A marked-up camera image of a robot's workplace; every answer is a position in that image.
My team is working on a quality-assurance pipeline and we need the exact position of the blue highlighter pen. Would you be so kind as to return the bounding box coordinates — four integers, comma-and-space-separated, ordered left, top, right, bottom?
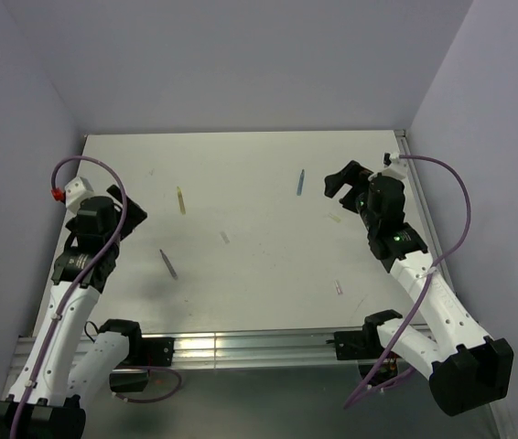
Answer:
296, 169, 306, 197

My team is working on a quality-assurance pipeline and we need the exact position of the purple highlighter pen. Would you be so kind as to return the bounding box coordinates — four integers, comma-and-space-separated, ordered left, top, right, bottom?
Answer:
159, 249, 178, 280

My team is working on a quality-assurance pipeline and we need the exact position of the clear pen cap pink tint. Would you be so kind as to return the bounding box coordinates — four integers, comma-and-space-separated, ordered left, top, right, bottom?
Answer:
334, 280, 343, 295

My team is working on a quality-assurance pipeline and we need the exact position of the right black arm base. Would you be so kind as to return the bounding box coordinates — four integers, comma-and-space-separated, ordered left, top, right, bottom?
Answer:
333, 329, 402, 380

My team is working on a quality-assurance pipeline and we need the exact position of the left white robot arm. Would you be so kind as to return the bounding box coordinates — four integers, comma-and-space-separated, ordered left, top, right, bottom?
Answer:
0, 177, 147, 438

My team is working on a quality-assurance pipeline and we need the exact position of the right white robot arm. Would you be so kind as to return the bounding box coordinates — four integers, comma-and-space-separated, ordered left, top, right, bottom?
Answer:
324, 155, 514, 416

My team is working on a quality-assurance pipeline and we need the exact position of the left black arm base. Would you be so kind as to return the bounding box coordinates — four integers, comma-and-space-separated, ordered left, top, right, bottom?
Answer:
109, 337, 175, 394

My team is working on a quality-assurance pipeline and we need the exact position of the yellow highlighter pen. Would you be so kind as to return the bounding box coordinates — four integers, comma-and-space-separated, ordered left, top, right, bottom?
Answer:
177, 187, 187, 215

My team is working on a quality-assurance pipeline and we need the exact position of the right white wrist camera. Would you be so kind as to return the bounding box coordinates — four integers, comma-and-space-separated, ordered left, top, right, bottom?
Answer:
380, 153, 408, 180

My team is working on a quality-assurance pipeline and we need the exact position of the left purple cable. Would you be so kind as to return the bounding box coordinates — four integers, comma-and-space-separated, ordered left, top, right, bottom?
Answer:
8, 155, 182, 439

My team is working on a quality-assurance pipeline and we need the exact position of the aluminium front rail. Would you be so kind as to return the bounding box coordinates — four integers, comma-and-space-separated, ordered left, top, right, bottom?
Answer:
9, 322, 434, 380

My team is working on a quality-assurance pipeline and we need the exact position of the aluminium rail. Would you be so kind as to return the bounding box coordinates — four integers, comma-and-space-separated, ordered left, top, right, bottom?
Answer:
394, 130, 518, 439
9, 322, 434, 380

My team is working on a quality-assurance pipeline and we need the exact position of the aluminium right side rail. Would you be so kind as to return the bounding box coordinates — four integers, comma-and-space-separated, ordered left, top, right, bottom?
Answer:
394, 130, 518, 439

